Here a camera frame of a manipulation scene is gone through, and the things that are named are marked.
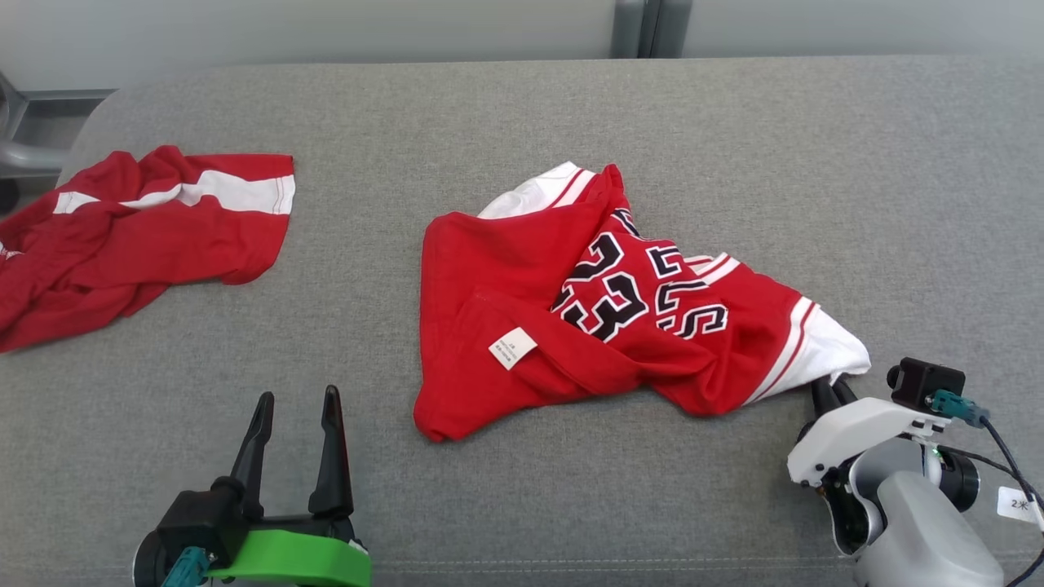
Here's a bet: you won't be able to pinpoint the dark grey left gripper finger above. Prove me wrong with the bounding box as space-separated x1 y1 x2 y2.
307 385 356 519
228 391 276 523

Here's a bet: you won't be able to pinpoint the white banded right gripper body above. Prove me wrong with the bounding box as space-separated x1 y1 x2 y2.
787 397 952 490

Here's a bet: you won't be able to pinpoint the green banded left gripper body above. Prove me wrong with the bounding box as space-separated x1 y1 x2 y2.
208 514 373 587

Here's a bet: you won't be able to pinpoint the red shorts with white stripe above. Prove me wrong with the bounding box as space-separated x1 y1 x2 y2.
0 145 296 354

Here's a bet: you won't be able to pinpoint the red number 23 jersey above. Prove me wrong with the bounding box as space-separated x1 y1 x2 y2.
413 161 873 444

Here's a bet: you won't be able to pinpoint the grey fabric sofa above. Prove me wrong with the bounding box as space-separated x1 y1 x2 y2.
0 55 1044 587

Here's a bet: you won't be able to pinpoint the teal right camera cable connector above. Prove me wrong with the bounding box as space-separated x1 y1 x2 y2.
930 389 991 430

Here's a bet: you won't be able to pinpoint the teal camera cable connector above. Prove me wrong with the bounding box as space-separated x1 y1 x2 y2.
930 389 991 430
161 546 211 587

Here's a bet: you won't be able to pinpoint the teal left camera cable connector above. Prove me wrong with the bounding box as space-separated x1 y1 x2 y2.
161 546 211 587

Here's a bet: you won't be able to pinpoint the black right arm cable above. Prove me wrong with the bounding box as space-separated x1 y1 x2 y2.
938 417 1044 587

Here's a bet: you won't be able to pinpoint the white paper tag on cable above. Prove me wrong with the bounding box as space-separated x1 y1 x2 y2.
997 486 1044 524

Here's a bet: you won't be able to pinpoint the grey metal frame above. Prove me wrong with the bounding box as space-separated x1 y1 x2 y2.
0 69 117 214

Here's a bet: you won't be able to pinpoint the grey partition post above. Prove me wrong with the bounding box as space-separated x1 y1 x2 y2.
612 0 650 60
652 0 693 59

